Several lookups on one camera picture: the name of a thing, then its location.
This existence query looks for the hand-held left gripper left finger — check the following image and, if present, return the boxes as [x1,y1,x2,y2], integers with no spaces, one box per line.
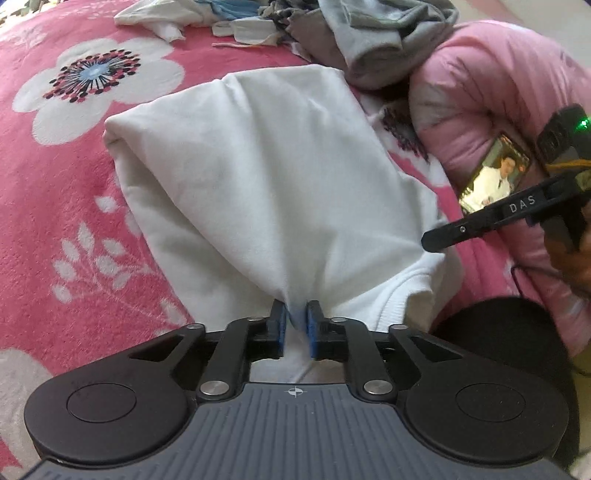
[129,299,291,402]

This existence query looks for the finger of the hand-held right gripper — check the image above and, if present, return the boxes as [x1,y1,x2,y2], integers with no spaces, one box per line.
[421,203,505,253]

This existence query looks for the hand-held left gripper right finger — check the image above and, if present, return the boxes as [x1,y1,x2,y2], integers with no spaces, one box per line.
[305,299,462,402]

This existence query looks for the white sweatshirt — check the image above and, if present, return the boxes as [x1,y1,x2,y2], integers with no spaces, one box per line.
[104,65,462,384]

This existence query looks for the person's right hand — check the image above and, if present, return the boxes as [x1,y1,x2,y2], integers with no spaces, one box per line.
[544,200,591,298]

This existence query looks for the black smartphone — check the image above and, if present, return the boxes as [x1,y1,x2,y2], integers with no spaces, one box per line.
[458,133,532,215]

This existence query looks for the person's pink padded clothing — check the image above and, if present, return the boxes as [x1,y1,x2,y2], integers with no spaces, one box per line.
[409,21,591,356]

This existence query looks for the light grey garment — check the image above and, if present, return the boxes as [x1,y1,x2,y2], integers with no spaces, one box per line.
[318,0,460,90]

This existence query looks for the taupe grey garment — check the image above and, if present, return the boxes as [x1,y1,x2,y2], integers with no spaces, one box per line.
[286,7,356,65]

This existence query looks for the pink floral blanket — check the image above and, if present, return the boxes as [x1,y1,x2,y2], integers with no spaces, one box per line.
[0,0,527,467]

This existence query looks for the dark plaid shirt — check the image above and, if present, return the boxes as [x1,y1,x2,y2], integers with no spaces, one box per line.
[256,0,324,51]

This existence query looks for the blue garment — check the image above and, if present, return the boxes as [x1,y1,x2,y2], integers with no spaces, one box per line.
[196,0,262,21]

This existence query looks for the white thin cloth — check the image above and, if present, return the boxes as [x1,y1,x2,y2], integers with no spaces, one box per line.
[114,0,206,43]

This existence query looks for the black cable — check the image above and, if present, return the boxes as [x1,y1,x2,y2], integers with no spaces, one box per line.
[509,258,571,303]

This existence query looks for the white strappy garment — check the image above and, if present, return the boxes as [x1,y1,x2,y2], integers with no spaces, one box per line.
[211,16,289,51]

